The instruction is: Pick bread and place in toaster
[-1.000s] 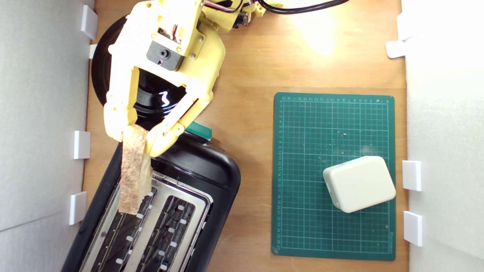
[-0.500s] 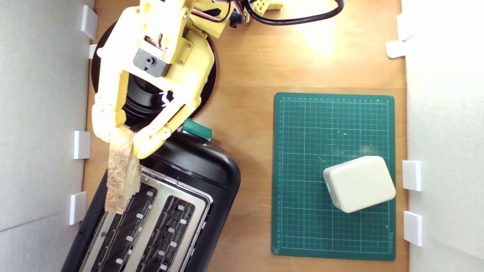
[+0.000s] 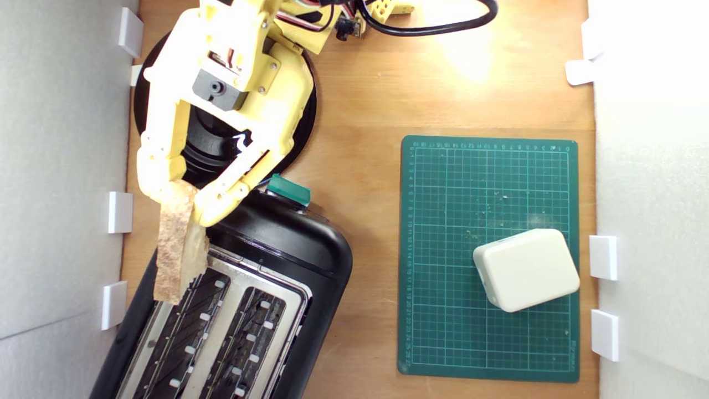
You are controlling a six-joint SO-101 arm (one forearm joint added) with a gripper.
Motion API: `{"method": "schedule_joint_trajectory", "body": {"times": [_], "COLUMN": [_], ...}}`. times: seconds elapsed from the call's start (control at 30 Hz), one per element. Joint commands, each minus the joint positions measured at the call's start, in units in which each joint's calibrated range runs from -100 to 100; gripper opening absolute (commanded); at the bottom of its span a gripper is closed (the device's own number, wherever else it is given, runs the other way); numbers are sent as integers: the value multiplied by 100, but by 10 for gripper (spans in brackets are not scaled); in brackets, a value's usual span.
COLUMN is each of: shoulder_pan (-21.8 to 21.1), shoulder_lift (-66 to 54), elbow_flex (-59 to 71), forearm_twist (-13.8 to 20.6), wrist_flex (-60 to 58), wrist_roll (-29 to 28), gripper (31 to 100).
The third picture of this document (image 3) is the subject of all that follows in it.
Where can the brown bread slice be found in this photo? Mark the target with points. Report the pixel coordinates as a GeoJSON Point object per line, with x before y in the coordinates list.
{"type": "Point", "coordinates": [174, 249]}

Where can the teal toaster lever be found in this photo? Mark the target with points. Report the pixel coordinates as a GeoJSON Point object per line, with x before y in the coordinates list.
{"type": "Point", "coordinates": [289, 190]}

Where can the black two-slot toaster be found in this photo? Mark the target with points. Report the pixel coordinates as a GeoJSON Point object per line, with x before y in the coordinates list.
{"type": "Point", "coordinates": [277, 238]}

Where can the black round plate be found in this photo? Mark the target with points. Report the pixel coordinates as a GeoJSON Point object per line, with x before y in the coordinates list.
{"type": "Point", "coordinates": [210, 147]}

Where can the green cutting mat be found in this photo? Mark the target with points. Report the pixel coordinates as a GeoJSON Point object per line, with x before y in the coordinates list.
{"type": "Point", "coordinates": [443, 310]}

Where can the white block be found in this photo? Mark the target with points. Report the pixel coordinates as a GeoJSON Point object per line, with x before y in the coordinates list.
{"type": "Point", "coordinates": [526, 269]}

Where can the white wall clip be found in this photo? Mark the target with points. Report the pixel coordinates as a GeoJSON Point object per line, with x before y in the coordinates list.
{"type": "Point", "coordinates": [605, 335]}
{"type": "Point", "coordinates": [135, 75]}
{"type": "Point", "coordinates": [579, 72]}
{"type": "Point", "coordinates": [130, 30]}
{"type": "Point", "coordinates": [113, 305]}
{"type": "Point", "coordinates": [119, 212]}
{"type": "Point", "coordinates": [587, 40]}
{"type": "Point", "coordinates": [604, 257]}

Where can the small black camera module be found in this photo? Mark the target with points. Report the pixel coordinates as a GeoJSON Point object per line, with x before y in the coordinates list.
{"type": "Point", "coordinates": [346, 26]}

